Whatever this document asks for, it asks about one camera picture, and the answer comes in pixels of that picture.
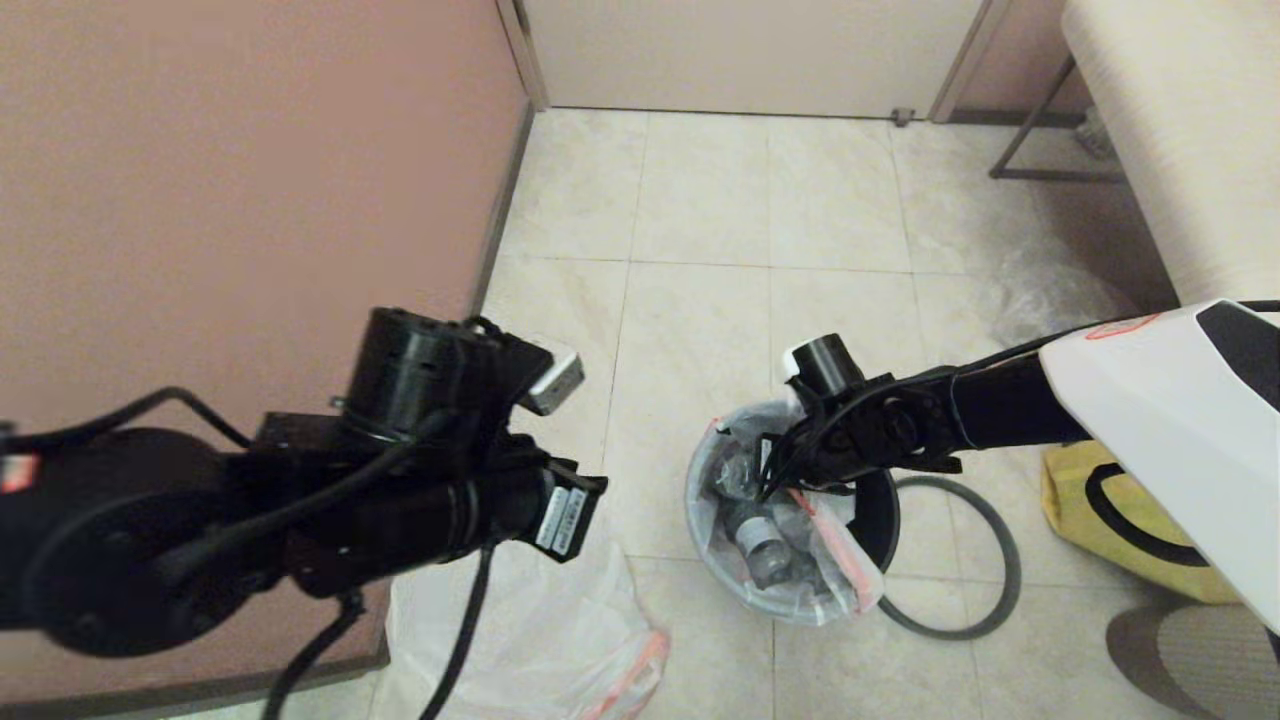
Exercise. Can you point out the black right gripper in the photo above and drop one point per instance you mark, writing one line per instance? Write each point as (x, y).
(880, 430)

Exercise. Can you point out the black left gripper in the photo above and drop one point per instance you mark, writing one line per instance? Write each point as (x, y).
(420, 500)

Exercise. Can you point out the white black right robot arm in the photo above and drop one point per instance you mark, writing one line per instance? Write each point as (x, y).
(1150, 420)

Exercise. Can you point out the black round trash bin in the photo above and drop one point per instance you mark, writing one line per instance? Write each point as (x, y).
(880, 520)

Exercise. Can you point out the clear bag with black contents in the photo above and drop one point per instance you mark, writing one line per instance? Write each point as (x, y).
(1040, 300)

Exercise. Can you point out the yellow shopping bag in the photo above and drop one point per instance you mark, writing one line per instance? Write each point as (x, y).
(1150, 510)

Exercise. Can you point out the clear plastic bottle white label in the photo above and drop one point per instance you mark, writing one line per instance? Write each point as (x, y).
(735, 470)
(760, 545)

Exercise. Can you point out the small clear container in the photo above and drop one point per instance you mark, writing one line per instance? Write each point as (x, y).
(1092, 134)

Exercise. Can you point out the beige door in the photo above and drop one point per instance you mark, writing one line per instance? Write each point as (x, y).
(750, 60)

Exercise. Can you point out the grey ribbed round object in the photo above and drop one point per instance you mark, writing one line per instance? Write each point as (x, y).
(1200, 670)

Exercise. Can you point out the cream striped table top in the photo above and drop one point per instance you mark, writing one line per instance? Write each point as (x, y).
(1190, 150)

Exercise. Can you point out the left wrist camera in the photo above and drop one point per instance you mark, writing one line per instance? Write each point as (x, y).
(555, 385)

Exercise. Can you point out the dark metal table frame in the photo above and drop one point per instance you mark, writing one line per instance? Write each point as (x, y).
(1050, 174)

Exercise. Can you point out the grey metal door frame post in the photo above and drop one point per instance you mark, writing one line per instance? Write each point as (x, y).
(960, 70)
(525, 60)

